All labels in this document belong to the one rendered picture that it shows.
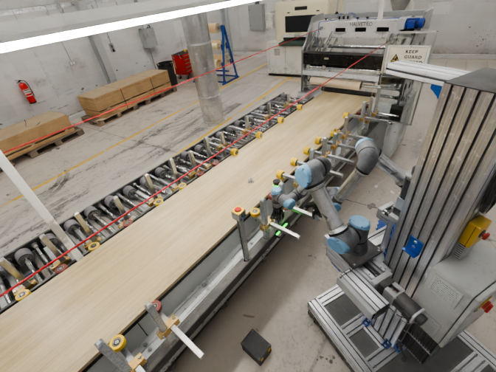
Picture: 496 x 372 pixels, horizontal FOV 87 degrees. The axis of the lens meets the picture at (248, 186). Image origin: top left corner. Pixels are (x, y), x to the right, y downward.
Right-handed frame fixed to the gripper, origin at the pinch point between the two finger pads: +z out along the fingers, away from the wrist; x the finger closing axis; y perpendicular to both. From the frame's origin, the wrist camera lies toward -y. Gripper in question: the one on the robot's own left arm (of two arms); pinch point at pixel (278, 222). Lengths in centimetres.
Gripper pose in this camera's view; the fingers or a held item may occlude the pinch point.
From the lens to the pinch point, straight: 208.7
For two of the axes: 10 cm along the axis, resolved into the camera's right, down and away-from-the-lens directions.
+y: -3.3, 6.0, -7.3
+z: 1.1, 7.9, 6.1
